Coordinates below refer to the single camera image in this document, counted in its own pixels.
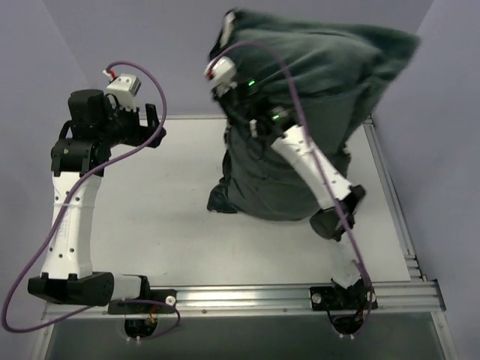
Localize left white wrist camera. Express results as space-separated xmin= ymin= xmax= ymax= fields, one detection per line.
xmin=103 ymin=70 xmax=142 ymax=112

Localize zebra and green pillowcase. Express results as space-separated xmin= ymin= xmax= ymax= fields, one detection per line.
xmin=207 ymin=8 xmax=421 ymax=221

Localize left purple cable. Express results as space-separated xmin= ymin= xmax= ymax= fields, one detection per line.
xmin=0 ymin=59 xmax=182 ymax=341

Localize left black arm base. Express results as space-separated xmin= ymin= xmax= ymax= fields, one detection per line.
xmin=107 ymin=286 xmax=177 ymax=338

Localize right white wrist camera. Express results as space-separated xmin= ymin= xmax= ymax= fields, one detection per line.
xmin=204 ymin=56 xmax=237 ymax=91

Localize aluminium mounting rail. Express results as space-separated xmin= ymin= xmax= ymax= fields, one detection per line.
xmin=43 ymin=279 xmax=446 ymax=320

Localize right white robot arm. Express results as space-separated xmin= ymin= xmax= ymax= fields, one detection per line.
xmin=212 ymin=81 xmax=369 ymax=310

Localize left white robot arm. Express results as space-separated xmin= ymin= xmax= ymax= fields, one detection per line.
xmin=28 ymin=89 xmax=166 ymax=314

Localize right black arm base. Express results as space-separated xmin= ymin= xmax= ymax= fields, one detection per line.
xmin=309 ymin=279 xmax=378 ymax=338

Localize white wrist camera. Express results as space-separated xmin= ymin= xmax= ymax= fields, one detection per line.
xmin=103 ymin=70 xmax=142 ymax=112
xmin=204 ymin=56 xmax=237 ymax=91

